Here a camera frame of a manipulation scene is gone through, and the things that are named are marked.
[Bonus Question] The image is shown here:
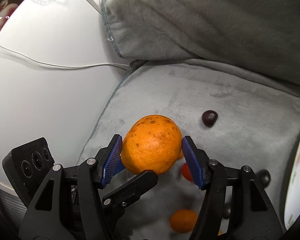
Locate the dark cherry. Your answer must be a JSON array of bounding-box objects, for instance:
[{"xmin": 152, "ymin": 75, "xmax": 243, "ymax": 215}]
[
  {"xmin": 256, "ymin": 169, "xmax": 271, "ymax": 189},
  {"xmin": 223, "ymin": 202, "xmax": 231, "ymax": 219},
  {"xmin": 202, "ymin": 110, "xmax": 218, "ymax": 128}
]

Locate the grey back pillow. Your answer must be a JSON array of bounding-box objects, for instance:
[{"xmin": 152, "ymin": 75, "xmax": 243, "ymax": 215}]
[{"xmin": 101, "ymin": 0, "xmax": 300, "ymax": 86}]

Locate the white cable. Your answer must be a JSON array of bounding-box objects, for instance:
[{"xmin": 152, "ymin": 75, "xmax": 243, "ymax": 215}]
[{"xmin": 0, "ymin": 36, "xmax": 129, "ymax": 71}]

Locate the red cherry tomato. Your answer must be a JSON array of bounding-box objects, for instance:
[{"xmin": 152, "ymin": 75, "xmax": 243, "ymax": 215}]
[{"xmin": 181, "ymin": 163, "xmax": 193, "ymax": 182}]

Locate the small mandarin orange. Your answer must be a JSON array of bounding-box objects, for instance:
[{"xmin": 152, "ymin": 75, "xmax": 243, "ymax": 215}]
[{"xmin": 169, "ymin": 209, "xmax": 198, "ymax": 233}]

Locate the small orange kumquat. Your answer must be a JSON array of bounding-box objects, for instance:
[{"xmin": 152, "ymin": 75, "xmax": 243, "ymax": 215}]
[{"xmin": 178, "ymin": 151, "xmax": 184, "ymax": 159}]

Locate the large spotted orange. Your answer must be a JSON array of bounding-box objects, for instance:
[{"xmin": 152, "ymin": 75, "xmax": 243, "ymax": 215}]
[{"xmin": 121, "ymin": 115, "xmax": 182, "ymax": 175}]

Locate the grey seat cushion blanket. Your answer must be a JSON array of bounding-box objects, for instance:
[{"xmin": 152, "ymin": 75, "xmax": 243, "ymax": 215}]
[{"xmin": 78, "ymin": 60, "xmax": 300, "ymax": 239}]

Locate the dark cherry by plate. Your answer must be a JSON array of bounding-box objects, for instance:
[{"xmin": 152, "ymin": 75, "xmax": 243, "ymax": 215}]
[{"xmin": 256, "ymin": 169, "xmax": 271, "ymax": 189}]

